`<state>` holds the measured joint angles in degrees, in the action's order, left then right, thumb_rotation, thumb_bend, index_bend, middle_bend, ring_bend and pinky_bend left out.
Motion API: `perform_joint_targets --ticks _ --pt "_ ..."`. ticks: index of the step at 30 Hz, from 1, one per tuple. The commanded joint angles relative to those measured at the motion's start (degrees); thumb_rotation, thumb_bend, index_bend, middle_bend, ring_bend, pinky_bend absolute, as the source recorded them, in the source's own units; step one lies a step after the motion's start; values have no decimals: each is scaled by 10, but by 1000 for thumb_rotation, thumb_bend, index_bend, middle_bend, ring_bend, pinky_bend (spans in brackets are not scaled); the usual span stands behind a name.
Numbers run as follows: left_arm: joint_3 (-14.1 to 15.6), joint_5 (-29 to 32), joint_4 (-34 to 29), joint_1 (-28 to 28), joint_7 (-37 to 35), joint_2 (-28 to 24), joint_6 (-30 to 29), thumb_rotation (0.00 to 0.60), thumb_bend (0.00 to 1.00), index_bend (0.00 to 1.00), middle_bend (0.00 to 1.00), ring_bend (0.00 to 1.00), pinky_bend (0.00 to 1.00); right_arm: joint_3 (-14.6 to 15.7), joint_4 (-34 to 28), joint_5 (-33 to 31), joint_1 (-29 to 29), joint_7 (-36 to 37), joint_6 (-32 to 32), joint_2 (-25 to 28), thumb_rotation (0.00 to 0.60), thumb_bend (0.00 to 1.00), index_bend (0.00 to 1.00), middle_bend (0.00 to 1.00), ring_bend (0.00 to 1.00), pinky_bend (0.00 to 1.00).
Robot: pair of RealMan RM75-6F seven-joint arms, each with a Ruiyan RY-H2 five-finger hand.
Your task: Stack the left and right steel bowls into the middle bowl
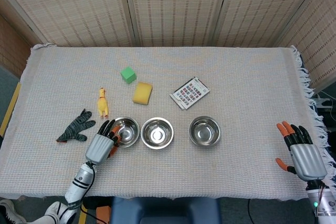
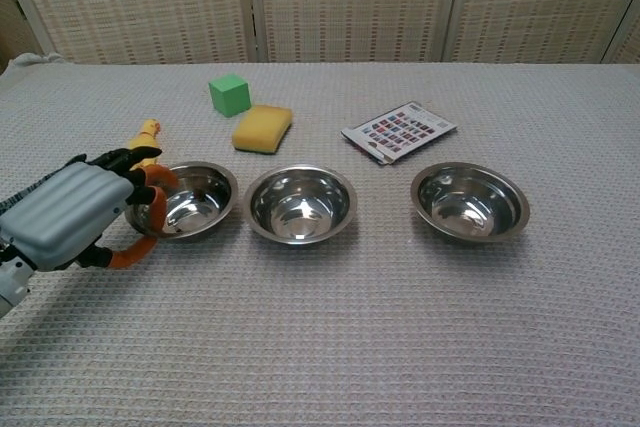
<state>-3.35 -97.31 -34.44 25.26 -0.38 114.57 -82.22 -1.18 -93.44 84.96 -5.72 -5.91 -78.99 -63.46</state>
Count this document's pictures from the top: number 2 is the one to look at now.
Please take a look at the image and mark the yellow rubber chicken toy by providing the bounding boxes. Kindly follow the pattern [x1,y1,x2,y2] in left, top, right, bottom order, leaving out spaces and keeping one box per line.
[122,118,165,168]

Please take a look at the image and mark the green foam cube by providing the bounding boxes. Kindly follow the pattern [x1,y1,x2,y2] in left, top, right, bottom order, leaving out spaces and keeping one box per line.
[208,73,252,119]

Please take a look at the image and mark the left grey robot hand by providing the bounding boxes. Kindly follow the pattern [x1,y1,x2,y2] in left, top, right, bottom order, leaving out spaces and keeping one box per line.
[0,146,180,272]

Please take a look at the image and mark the yellow kitchen sponge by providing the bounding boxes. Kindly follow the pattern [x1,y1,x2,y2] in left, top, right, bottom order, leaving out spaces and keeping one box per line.
[231,104,295,155]

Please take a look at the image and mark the woven folding screen panel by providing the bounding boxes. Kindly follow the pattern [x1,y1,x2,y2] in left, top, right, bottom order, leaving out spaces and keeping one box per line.
[0,0,51,66]
[247,0,466,66]
[602,0,640,66]
[442,0,640,66]
[0,0,259,66]

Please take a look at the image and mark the grey woven tablecloth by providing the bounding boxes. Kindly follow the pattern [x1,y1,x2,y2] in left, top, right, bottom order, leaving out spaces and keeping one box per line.
[0,54,640,427]

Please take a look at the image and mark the stainless steel bowl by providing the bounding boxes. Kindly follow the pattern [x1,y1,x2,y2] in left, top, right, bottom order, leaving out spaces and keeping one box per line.
[124,160,239,242]
[243,163,359,247]
[410,161,531,246]

